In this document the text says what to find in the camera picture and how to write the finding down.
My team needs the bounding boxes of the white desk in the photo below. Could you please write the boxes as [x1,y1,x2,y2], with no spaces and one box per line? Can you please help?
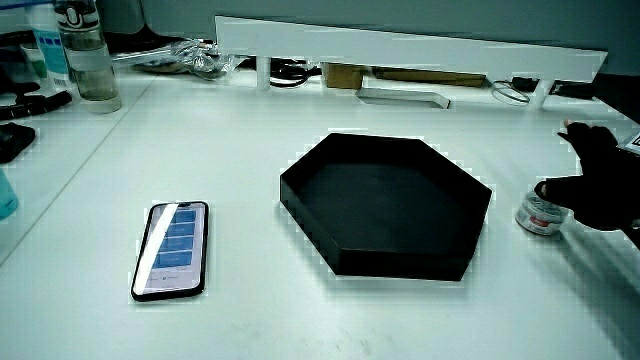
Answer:
[0,64,640,360]

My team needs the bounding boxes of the brown cardboard box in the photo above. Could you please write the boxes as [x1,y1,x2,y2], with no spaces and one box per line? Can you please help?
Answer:
[321,62,367,91]

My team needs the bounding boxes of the black cable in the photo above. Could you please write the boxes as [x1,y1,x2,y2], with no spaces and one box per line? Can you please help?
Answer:
[269,58,322,89]

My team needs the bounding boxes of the black hexagonal tray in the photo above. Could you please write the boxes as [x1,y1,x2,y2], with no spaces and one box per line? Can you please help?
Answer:
[279,132,494,283]

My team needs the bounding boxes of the teal container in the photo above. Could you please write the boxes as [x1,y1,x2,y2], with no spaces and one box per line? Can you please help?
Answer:
[0,168,20,222]

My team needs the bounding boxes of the crumpled clear plastic bag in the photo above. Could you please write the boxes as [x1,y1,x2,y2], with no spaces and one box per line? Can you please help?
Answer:
[112,38,237,81]

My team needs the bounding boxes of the white monitor riser shelf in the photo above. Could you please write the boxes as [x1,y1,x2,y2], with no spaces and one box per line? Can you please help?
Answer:
[214,15,609,110]

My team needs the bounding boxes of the small clear jar red label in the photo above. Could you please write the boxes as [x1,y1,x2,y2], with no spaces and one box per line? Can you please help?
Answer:
[514,191,570,237]

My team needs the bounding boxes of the black flat device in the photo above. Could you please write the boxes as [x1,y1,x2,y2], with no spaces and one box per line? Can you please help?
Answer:
[548,80,597,101]

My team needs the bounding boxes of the white bottle blue label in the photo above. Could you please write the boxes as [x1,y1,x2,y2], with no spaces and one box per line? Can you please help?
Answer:
[24,0,75,92]

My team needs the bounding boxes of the clear water bottle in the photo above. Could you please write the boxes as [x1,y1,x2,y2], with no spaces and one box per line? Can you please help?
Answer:
[53,0,123,115]

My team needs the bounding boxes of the small black adapter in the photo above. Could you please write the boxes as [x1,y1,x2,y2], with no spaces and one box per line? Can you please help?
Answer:
[510,75,541,93]

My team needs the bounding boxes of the white flat bracket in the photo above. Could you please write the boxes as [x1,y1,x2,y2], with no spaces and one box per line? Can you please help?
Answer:
[355,87,452,110]

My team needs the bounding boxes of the black pouch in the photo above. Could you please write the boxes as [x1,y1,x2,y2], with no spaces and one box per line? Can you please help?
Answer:
[0,121,37,165]

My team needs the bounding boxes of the flat wooden bar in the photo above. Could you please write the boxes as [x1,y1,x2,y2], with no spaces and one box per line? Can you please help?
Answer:
[371,66,487,89]

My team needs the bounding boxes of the coiled white cable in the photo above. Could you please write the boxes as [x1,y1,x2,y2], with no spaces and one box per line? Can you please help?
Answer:
[491,79,532,107]

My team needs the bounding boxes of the black handle tool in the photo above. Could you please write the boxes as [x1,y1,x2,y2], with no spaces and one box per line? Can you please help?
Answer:
[0,79,74,122]

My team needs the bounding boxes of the person's right hand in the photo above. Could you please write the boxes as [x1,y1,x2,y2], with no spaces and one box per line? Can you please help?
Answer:
[533,118,640,250]

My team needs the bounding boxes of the black smartphone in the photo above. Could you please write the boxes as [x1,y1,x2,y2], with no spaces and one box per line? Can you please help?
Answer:
[130,200,210,303]

